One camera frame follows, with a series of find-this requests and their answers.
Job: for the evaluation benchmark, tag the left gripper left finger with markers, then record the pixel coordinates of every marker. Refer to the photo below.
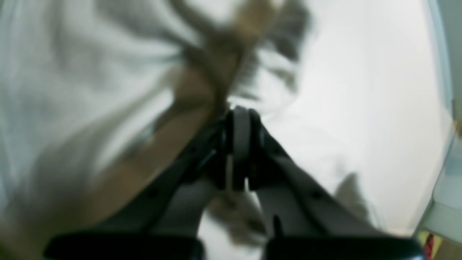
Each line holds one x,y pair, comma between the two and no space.
162,222

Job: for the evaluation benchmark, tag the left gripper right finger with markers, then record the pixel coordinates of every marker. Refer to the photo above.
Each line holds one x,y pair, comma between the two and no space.
303,221

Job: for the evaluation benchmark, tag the grey t-shirt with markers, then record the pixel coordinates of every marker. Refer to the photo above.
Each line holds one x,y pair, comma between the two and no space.
99,96

